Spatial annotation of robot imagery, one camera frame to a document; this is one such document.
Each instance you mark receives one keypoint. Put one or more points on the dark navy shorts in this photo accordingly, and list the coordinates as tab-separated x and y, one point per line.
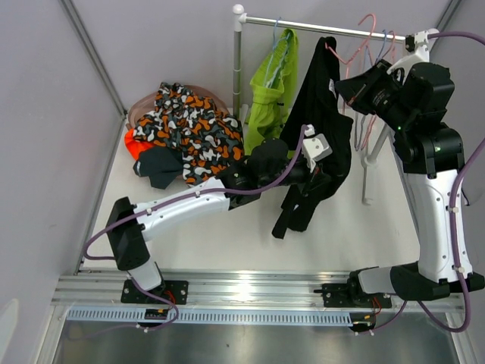
160	165

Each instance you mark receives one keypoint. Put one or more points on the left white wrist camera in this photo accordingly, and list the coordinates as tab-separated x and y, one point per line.
315	147

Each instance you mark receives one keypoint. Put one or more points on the light blue hanger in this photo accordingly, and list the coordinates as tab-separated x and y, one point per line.
275	65

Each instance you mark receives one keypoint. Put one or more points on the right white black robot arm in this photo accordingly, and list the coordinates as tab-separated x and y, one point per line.
412	104

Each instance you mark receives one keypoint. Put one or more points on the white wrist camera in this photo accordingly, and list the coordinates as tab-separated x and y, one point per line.
315	147
417	50

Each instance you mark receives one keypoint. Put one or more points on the translucent pink plastic basket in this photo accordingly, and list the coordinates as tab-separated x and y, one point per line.
147	104

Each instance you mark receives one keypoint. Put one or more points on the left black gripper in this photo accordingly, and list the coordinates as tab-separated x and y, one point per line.
318	178

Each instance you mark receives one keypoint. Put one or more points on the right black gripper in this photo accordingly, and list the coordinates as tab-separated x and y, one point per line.
356	91

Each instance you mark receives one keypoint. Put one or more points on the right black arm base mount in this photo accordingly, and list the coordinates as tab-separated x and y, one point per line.
351	295

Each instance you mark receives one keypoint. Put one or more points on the aluminium extrusion rail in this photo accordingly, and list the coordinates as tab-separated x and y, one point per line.
263	290

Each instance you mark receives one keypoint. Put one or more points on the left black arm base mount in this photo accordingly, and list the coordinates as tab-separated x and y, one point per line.
174	291

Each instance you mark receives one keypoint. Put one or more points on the black shorts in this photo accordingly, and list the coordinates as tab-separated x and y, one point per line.
316	106

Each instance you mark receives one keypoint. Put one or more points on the pink hanger with navy shorts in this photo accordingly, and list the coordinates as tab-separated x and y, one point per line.
391	50

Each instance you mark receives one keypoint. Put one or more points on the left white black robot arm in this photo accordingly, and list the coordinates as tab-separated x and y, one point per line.
131	226

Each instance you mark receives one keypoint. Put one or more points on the lime green shorts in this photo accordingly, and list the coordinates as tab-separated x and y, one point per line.
270	107

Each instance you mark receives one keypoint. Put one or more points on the camouflage patterned shorts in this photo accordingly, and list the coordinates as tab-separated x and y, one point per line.
207	137

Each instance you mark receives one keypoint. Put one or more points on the grey slotted cable duct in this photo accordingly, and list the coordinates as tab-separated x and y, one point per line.
211	316

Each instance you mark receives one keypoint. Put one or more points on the white metal clothes rack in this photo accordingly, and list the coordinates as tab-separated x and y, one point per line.
240	18

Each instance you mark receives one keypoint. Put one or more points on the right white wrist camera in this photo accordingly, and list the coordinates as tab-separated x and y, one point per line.
417	50

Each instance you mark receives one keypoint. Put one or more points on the pink hanger with black shorts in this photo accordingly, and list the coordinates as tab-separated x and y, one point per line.
360	45

